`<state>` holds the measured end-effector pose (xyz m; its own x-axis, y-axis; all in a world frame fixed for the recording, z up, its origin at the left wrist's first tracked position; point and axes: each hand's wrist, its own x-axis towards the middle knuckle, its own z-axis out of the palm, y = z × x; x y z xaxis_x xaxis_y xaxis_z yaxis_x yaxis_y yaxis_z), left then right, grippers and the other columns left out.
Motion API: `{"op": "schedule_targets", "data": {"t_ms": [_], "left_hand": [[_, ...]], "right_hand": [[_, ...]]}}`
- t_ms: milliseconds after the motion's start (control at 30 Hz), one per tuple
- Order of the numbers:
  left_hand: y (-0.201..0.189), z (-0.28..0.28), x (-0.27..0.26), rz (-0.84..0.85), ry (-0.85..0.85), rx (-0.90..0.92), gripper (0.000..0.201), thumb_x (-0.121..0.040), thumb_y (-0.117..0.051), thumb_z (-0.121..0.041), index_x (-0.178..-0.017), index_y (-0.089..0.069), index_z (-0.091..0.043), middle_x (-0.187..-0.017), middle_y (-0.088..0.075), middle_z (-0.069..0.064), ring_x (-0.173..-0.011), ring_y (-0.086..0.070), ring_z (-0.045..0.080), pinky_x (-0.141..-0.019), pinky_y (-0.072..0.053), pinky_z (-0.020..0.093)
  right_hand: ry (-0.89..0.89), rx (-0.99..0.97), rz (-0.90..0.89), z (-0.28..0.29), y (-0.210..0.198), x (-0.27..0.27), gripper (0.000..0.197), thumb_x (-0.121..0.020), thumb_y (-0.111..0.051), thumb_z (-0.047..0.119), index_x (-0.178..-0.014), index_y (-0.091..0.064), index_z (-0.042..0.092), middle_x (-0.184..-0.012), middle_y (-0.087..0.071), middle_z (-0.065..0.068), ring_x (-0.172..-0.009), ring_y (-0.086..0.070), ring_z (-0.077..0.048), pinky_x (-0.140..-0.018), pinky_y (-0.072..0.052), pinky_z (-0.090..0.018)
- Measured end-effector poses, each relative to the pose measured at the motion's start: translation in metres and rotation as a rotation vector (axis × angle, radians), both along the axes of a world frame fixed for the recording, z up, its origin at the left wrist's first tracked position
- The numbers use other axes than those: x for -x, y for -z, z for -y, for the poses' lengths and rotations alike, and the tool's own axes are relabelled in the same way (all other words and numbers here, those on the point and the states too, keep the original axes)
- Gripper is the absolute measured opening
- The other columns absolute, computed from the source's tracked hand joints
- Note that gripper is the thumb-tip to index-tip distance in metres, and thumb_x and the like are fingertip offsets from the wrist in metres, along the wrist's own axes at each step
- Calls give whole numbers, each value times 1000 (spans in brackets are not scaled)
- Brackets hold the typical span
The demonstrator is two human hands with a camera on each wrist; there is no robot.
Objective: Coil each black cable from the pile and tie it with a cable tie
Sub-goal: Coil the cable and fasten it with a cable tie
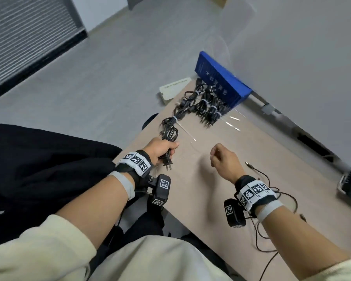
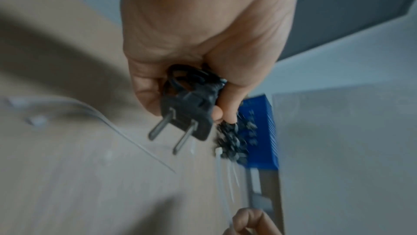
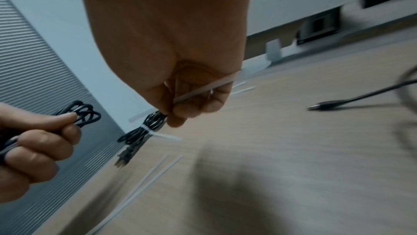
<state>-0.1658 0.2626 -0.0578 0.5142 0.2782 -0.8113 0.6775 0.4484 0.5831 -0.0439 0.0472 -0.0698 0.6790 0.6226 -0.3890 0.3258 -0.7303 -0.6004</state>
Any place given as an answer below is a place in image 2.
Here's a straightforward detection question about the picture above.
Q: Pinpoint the blue triangular box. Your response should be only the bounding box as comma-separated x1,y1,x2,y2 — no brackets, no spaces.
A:
237,95,281,171

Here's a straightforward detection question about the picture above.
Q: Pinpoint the light wooden table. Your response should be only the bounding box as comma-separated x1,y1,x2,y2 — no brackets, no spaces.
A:
0,0,285,235

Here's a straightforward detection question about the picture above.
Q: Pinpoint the person's right hand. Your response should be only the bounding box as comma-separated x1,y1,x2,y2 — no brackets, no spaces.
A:
222,208,283,235

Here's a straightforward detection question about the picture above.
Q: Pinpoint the grey desk clamp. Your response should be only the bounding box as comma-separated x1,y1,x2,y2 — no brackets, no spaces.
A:
248,192,273,211

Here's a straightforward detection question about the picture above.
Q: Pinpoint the person's left hand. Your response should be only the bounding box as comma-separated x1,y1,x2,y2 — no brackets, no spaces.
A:
120,0,306,124

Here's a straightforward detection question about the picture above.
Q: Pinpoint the black cable with two-pin plug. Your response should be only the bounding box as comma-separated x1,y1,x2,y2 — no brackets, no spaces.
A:
148,63,229,156

